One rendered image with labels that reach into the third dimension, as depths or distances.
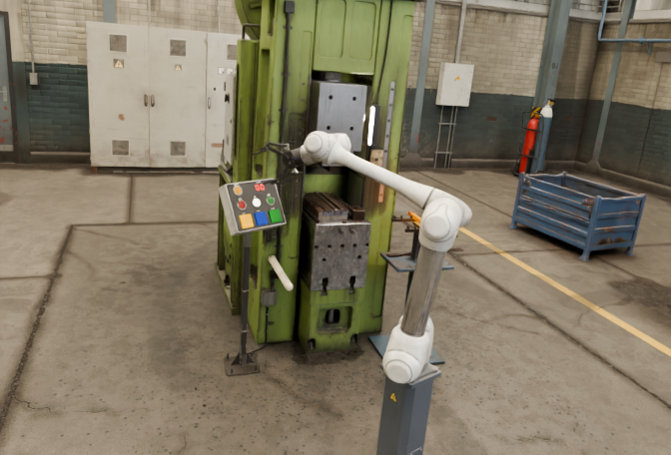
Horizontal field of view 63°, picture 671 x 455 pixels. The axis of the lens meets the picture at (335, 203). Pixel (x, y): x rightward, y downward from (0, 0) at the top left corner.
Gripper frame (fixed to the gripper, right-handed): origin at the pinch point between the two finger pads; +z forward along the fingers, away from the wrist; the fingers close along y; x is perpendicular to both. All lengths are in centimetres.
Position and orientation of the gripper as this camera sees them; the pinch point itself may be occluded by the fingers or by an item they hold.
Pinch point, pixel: (261, 168)
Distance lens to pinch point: 241.7
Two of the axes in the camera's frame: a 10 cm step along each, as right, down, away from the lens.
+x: -1.9, 2.4, -9.5
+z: -9.4, 2.5, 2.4
